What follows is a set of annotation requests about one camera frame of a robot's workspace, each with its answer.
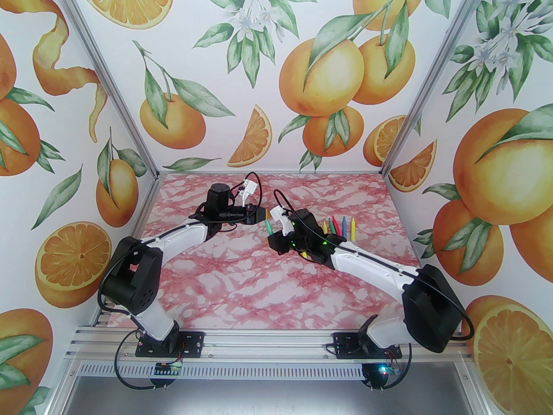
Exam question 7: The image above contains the perforated metal strip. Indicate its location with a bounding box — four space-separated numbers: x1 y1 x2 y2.
77 363 455 380

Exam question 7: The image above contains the black left base cable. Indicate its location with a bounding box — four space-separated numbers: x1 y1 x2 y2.
112 332 183 391

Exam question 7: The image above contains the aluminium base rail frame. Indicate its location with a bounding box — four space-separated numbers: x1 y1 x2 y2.
65 325 474 364

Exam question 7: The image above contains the aluminium back rail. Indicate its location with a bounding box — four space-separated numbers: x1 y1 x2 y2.
156 169 385 176

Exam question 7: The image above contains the black right base cable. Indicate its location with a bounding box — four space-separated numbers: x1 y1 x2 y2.
362 335 416 392

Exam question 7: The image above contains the black base cable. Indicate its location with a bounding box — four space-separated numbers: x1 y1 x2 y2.
112 332 183 391
362 335 416 392

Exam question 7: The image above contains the pink marble pattern mat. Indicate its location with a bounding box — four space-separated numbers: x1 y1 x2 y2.
107 172 448 330

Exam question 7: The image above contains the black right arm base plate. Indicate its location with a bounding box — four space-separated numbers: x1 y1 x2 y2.
335 333 403 360

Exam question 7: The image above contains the aluminium corner post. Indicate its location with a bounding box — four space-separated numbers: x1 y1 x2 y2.
380 0 497 178
52 0 159 179

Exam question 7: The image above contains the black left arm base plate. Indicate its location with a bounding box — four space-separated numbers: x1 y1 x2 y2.
135 331 205 358

